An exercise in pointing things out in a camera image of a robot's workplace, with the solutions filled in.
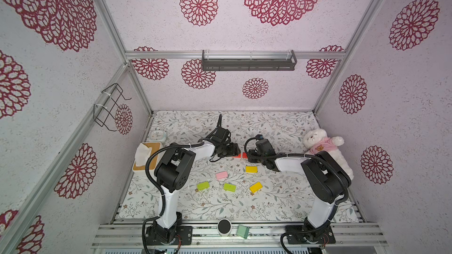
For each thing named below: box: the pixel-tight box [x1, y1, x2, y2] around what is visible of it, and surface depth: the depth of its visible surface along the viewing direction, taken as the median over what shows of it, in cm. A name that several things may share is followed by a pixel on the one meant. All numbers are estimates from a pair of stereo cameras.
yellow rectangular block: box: [245, 165, 259, 174], surface depth 94 cm
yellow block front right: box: [248, 181, 264, 194], surface depth 89 cm
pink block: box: [215, 171, 228, 179], surface depth 94 cm
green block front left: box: [196, 181, 211, 191], surface depth 90 cm
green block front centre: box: [223, 182, 237, 193], surface depth 89 cm
